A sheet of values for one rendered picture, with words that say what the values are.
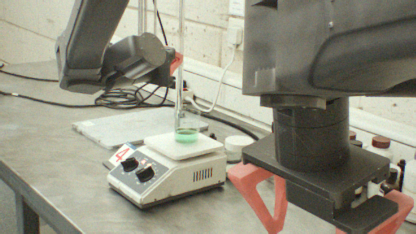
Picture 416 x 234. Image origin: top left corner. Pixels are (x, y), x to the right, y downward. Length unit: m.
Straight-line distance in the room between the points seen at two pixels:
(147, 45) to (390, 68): 0.66
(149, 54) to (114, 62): 0.06
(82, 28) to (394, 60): 0.56
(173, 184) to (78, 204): 0.18
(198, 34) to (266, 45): 1.43
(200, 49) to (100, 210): 0.82
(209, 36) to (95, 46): 0.94
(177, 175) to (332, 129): 0.67
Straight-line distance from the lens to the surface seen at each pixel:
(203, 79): 1.68
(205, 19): 1.72
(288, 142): 0.42
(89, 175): 1.20
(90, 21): 0.73
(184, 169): 1.07
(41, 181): 1.18
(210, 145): 1.11
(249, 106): 1.53
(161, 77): 0.99
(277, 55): 0.30
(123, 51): 0.88
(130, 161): 1.10
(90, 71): 0.86
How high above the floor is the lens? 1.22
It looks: 17 degrees down
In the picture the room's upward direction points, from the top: 2 degrees clockwise
